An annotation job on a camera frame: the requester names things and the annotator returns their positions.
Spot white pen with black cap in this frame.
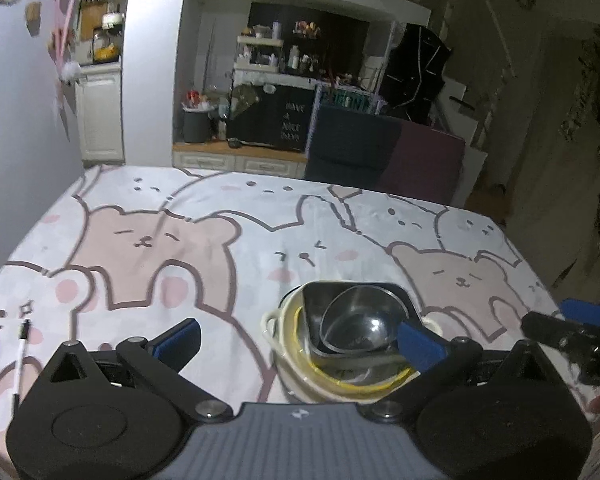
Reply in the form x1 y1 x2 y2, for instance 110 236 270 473
12 319 31 417

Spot wooden-topped low cabinet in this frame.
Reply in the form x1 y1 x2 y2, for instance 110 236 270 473
172 140 309 177

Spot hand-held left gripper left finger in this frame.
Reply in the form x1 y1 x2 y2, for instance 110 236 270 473
45 318 233 421

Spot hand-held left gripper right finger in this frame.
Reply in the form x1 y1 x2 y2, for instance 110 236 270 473
369 320 556 420

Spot black vest with white trim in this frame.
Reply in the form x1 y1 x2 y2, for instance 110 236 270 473
379 22 451 124

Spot white kitchen cabinet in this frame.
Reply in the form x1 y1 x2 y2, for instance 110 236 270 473
74 69 126 164

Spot grey trash bin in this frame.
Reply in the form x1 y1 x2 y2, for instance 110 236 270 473
182 106 214 144

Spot black lettered cabinet cover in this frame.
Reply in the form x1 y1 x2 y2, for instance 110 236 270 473
225 82 316 151

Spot green sign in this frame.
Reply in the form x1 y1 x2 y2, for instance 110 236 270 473
322 89 371 114

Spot round steel bowl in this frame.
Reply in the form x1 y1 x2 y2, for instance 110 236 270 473
319 285 402 356

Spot bear printed tablecloth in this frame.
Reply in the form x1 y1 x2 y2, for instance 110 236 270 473
0 163 589 461

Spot purple chair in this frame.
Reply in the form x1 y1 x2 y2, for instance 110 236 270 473
379 122 466 206

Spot cream bowl with handles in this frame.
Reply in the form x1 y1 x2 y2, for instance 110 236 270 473
262 287 444 403

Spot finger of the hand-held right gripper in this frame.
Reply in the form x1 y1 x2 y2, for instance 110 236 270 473
521 311 584 349
560 298 600 327

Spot dark chair back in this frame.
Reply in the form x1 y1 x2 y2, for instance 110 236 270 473
304 104 406 194

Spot pink ribbon with white pompom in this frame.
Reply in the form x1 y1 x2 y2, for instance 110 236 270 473
49 0 84 87

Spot white shelf rack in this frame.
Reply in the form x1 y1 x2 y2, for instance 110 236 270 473
233 34 285 74

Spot hanging clothes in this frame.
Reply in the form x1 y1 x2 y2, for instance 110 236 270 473
559 24 600 137

